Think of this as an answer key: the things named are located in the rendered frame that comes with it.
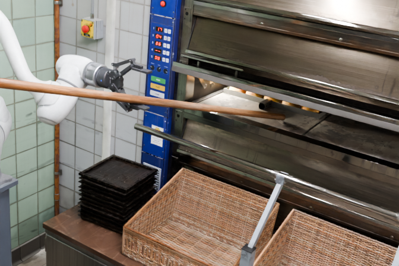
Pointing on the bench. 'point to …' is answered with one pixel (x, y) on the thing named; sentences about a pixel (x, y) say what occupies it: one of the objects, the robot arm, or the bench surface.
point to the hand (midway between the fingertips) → (146, 89)
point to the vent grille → (156, 176)
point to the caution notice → (157, 137)
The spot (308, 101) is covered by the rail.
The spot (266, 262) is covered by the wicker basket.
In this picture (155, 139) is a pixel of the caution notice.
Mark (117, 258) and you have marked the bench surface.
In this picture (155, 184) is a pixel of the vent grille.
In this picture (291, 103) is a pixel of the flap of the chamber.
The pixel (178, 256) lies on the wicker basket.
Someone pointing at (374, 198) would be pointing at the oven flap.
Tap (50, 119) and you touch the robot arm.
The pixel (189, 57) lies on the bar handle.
